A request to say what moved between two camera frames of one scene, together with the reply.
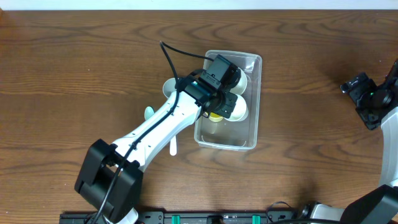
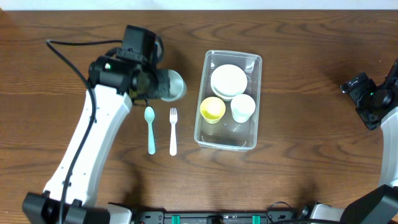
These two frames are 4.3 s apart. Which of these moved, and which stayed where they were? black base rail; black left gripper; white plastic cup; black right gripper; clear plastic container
Moved: black left gripper; white plastic cup
Stayed: clear plastic container; black right gripper; black base rail
